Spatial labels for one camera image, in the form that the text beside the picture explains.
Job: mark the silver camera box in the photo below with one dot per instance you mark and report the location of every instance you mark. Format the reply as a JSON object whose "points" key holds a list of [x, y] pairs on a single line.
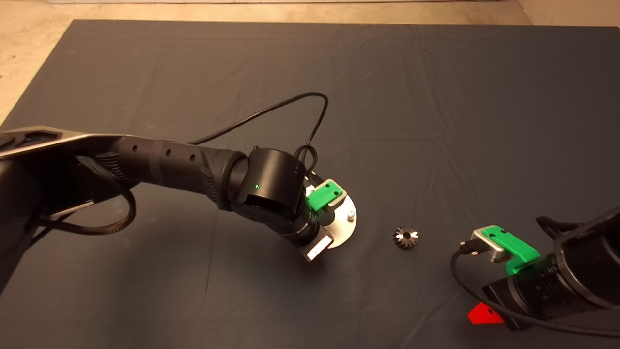
{"points": [[487, 245], [340, 202]]}

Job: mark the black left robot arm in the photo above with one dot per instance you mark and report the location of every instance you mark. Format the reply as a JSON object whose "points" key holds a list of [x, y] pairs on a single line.
{"points": [[169, 157]]}

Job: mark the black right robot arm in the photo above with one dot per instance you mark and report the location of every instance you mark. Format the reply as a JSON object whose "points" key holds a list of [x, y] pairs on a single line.
{"points": [[591, 261]]}

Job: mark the silver left camera box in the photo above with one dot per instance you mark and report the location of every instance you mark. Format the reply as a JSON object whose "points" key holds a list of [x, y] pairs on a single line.
{"points": [[340, 202]]}

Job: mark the green right camera mount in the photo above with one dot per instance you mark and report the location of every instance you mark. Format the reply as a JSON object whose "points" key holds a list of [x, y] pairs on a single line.
{"points": [[516, 249]]}

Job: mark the silver right camera box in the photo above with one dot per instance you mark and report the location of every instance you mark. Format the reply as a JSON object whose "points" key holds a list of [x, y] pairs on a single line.
{"points": [[487, 245]]}

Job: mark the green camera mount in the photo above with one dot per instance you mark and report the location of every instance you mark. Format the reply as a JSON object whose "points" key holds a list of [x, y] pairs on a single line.
{"points": [[323, 194], [516, 249]]}

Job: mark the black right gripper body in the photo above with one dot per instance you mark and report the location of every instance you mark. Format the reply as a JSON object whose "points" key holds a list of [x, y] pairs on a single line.
{"points": [[533, 291]]}

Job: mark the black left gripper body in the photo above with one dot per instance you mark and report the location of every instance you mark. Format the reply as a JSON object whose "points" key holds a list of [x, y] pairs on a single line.
{"points": [[301, 232]]}

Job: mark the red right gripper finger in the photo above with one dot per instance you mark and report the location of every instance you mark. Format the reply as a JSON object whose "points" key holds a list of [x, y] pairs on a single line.
{"points": [[484, 316]]}

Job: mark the round metal carrier plate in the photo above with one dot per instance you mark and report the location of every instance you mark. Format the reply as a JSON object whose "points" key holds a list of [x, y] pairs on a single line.
{"points": [[346, 231]]}

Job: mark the small steel planetary gear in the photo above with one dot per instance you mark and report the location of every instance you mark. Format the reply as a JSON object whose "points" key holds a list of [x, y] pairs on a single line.
{"points": [[406, 237]]}

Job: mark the dark grey table cloth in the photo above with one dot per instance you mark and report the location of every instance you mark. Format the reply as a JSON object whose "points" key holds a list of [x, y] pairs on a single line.
{"points": [[387, 72]]}

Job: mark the green left camera mount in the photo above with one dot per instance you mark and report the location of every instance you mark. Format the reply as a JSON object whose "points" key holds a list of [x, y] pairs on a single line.
{"points": [[323, 194]]}

